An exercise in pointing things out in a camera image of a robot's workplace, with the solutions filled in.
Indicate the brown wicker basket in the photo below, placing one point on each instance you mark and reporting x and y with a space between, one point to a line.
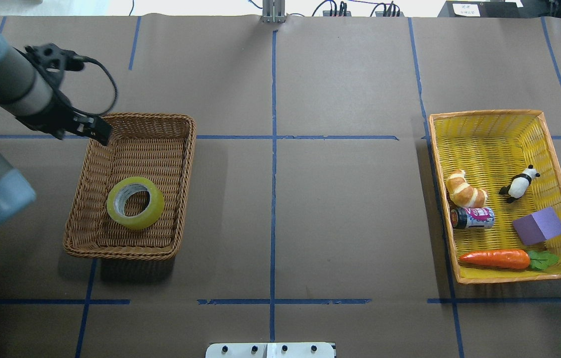
158 147

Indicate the purple foam cube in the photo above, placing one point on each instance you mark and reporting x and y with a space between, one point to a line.
538 227

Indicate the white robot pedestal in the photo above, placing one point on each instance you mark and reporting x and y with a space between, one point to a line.
272 350

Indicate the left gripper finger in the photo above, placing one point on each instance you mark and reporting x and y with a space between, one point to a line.
93 127

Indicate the toy panda figure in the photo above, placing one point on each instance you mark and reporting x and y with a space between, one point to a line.
519 184

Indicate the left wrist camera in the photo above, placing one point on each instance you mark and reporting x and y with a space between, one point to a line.
52 62

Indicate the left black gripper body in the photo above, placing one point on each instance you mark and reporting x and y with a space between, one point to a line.
53 118

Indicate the yellow tape roll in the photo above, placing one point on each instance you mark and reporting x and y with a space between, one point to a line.
121 192

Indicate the toy croissant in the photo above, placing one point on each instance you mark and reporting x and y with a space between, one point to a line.
462 194

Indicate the yellow woven basket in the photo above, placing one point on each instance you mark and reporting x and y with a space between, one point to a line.
492 146

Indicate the small drink can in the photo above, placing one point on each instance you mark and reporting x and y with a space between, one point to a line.
472 218

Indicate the black box device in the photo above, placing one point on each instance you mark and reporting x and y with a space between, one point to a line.
479 9

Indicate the orange toy carrot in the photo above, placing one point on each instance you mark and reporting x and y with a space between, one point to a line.
516 259

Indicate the aluminium frame post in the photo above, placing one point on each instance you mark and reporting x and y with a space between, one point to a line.
273 11

